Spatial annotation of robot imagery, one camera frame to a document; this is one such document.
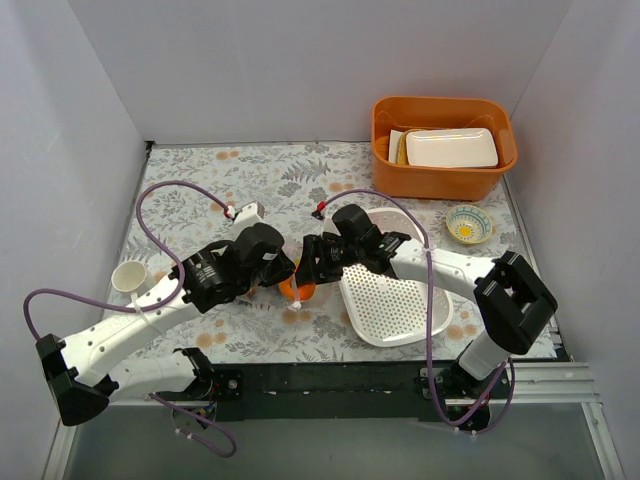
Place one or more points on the white cup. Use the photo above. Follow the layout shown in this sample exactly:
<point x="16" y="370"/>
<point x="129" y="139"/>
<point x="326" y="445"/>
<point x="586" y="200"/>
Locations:
<point x="132" y="277"/>

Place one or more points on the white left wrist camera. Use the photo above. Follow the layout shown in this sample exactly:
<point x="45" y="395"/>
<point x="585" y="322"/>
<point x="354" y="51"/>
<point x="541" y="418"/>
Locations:
<point x="246" y="216"/>

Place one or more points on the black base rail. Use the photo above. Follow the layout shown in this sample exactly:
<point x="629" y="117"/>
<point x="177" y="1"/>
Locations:
<point x="368" y="390"/>

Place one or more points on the clear zip top bag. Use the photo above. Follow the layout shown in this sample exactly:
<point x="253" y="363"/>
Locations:
<point x="264" y="297"/>

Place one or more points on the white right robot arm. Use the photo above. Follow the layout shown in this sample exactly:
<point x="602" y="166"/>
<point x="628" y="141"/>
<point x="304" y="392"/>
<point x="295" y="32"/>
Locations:
<point x="514" y="303"/>

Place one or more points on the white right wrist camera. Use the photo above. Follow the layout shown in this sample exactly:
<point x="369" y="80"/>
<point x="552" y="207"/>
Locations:
<point x="319" y="213"/>

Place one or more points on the yellow plate in tub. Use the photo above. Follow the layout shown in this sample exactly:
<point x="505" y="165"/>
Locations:
<point x="397" y="148"/>

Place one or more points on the orange fruit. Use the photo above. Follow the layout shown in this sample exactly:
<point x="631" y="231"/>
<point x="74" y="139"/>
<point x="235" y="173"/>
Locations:
<point x="294" y="292"/>

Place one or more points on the white rectangular plate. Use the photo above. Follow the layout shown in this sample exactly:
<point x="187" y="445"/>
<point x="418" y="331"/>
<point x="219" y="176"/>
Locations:
<point x="452" y="148"/>

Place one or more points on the orange plastic tub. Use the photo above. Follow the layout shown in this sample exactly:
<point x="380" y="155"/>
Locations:
<point x="410" y="113"/>

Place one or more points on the floral table mat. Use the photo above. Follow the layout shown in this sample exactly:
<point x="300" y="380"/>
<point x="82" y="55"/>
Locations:
<point x="185" y="191"/>

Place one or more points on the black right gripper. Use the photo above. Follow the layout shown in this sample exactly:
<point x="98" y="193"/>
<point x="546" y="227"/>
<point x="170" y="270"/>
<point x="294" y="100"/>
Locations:
<point x="320" y="256"/>

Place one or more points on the small patterned bowl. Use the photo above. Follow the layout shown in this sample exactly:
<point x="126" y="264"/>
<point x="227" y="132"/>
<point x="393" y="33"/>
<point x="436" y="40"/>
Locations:
<point x="468" y="224"/>

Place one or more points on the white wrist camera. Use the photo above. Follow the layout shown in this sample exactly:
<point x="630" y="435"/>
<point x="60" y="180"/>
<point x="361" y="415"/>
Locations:
<point x="246" y="216"/>
<point x="319" y="213"/>

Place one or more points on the white perforated plastic basket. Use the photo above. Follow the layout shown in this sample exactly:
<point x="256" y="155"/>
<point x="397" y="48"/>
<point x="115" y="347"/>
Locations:
<point x="387" y="312"/>

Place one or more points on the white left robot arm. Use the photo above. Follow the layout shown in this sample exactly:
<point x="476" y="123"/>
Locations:
<point x="88" y="370"/>

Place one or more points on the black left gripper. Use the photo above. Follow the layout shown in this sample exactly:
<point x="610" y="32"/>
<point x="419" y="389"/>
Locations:
<point x="273" y="265"/>

